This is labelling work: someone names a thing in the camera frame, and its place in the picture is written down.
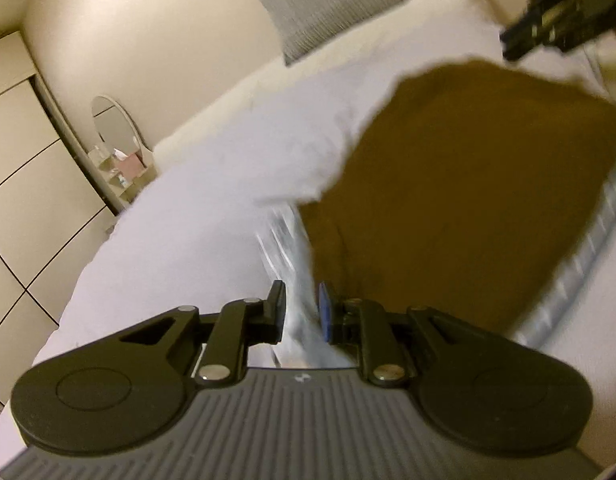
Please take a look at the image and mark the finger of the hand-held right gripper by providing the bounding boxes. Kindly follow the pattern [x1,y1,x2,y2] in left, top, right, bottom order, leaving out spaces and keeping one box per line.
[500,2,547,64]

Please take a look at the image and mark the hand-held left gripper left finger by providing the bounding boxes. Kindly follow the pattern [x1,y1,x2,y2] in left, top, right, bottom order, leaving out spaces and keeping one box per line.
[119,280,288,388]

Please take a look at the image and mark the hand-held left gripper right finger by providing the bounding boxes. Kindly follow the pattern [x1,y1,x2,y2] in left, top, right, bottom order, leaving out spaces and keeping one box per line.
[317,281,490,388]

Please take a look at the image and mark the grey striped cloth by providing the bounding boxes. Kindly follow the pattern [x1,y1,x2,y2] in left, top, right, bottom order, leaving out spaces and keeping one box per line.
[255,155,616,371]

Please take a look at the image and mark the brown pants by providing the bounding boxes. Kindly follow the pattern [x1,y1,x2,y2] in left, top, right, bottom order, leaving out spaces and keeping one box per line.
[297,59,616,333]

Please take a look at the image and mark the white bed duvet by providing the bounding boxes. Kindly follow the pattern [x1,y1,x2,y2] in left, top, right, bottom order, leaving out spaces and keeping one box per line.
[0,0,616,461]

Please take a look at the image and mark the white dressing table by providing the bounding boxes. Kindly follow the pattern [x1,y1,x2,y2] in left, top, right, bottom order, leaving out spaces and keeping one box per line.
[85,145,159,217]

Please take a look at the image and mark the grey pillow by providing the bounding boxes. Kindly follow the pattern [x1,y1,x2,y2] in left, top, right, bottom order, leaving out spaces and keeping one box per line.
[244,0,414,66]

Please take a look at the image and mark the pink tissue box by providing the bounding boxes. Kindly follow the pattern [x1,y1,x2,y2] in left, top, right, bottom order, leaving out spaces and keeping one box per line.
[113,150,145,179]

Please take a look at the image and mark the oval white mirror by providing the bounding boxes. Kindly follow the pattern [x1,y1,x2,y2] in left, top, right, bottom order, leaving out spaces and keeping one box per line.
[90,95,154,168]

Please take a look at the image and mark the cream panelled wardrobe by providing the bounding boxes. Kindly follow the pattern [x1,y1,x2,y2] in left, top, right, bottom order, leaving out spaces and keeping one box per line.
[0,30,121,411]

